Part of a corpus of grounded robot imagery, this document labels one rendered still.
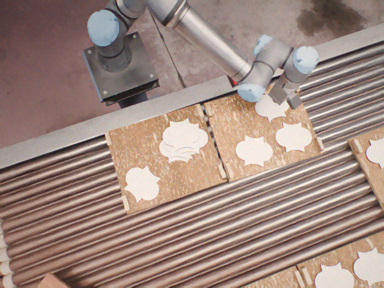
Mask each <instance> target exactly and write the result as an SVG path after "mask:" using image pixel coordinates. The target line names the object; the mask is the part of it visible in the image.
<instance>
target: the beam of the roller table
mask: <svg viewBox="0 0 384 288"><path fill-rule="evenodd" d="M382 43H384V23H382V24H379V25H376V26H373V27H370V28H367V29H363V30H360V31H357V32H354V33H351V34H348V35H345V36H342V37H339V38H336V39H333V40H330V41H327V42H324V43H320V44H318V45H315V46H312V47H313V48H314V49H315V50H316V51H317V53H318V55H319V60H318V63H317V65H320V64H322V63H325V62H328V61H332V60H334V59H337V58H340V57H344V56H346V55H349V54H352V53H356V52H358V51H361V50H364V49H368V48H370V47H373V46H376V45H380V44H382ZM317 65H316V66H317ZM283 71H284V70H281V69H279V68H277V69H276V71H275V73H274V75H273V77H272V79H271V81H272V80H275V79H278V78H280V76H281V74H282V73H283ZM238 88H239V86H237V87H234V88H232V86H231V84H230V81H229V79H228V77H227V75H223V76H221V77H218V78H214V79H211V80H208V81H205V82H202V83H199V84H196V85H193V86H190V87H187V88H184V89H181V90H177V91H174V92H172V93H168V94H165V95H162V96H160V97H156V98H153V99H150V100H148V101H144V102H141V103H138V104H135V105H132V106H129V107H126V108H123V109H120V110H117V111H114V112H111V113H108V114H104V115H101V116H98V117H95V118H92V119H89V120H86V121H83V122H80V123H77V124H74V125H71V126H68V127H64V128H62V129H59V130H56V131H52V132H50V133H47V134H44V135H40V136H38V137H35V138H32V139H28V140H25V141H22V142H19V143H16V144H13V145H10V146H7V147H4V148H1V149H0V172H1V171H4V170H7V169H10V168H13V167H16V166H19V165H22V164H25V163H28V162H31V161H34V160H37V159H40V158H43V157H46V156H49V155H52V154H55V153H58V152H60V151H64V150H67V149H70V148H72V147H76V146H79V145H82V144H84V143H88V142H91V141H94V140H96V139H100V138H103V137H105V132H107V131H110V130H114V129H117V128H120V127H123V126H127V125H130V124H133V123H136V122H140V121H143V120H146V119H149V118H153V117H156V116H159V115H162V114H166V113H169V112H172V111H176V110H179V109H182V108H185V107H189V106H192V105H196V104H200V105H201V104H203V103H206V102H210V101H213V100H215V99H218V98H222V97H225V96H227V95H230V94H234V93H237V92H238Z"/></svg>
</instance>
